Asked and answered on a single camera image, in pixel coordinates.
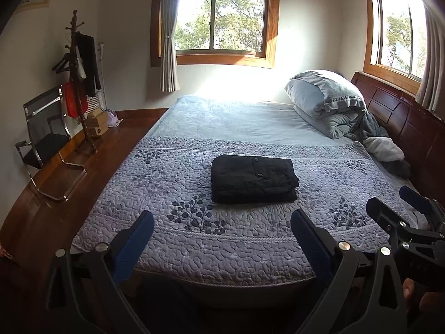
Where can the narrow wooden framed window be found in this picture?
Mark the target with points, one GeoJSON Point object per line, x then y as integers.
{"type": "Point", "coordinates": [399, 34]}

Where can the black pants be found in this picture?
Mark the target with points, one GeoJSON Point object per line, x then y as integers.
{"type": "Point", "coordinates": [250, 181]}

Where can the black chrome frame chair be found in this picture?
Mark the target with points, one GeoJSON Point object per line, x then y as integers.
{"type": "Point", "coordinates": [47, 142]}

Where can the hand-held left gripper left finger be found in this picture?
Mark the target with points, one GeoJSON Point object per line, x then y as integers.
{"type": "Point", "coordinates": [134, 243]}

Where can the grey folded duvet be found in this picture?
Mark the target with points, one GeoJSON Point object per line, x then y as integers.
{"type": "Point", "coordinates": [333, 123]}

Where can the black clothes hanger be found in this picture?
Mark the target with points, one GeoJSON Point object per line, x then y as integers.
{"type": "Point", "coordinates": [62, 64]}

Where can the black jacket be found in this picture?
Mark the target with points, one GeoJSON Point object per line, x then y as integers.
{"type": "Point", "coordinates": [88, 62]}

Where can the wooden coat rack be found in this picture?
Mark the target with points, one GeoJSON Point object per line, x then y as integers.
{"type": "Point", "coordinates": [73, 59]}

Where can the white fluffy blanket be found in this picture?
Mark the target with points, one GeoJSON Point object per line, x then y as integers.
{"type": "Point", "coordinates": [384, 148]}

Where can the striped cloth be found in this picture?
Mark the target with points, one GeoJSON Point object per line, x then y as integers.
{"type": "Point", "coordinates": [93, 103]}

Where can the red bag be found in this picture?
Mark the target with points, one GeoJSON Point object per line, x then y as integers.
{"type": "Point", "coordinates": [73, 99]}

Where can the wide wooden framed window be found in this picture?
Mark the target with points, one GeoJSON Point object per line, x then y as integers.
{"type": "Point", "coordinates": [222, 21]}

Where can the cardboard box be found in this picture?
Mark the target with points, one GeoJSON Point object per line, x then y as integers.
{"type": "Point", "coordinates": [95, 123]}

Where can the person's right hand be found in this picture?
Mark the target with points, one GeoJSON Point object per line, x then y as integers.
{"type": "Point", "coordinates": [409, 290]}

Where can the white pole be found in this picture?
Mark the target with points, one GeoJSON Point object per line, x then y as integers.
{"type": "Point", "coordinates": [102, 62]}

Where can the wooden headboard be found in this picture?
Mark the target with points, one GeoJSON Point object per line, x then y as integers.
{"type": "Point", "coordinates": [410, 125]}

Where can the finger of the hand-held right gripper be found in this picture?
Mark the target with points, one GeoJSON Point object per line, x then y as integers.
{"type": "Point", "coordinates": [415, 198]}
{"type": "Point", "coordinates": [384, 212]}

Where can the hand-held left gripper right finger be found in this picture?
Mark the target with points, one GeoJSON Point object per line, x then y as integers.
{"type": "Point", "coordinates": [311, 243]}

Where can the grey quilted bedspread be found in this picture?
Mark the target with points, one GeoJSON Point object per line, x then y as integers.
{"type": "Point", "coordinates": [156, 188]}

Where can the dark grey fleece blanket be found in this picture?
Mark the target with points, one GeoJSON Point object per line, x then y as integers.
{"type": "Point", "coordinates": [373, 125]}

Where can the grey pillow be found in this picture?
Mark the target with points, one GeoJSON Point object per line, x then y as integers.
{"type": "Point", "coordinates": [320, 90]}

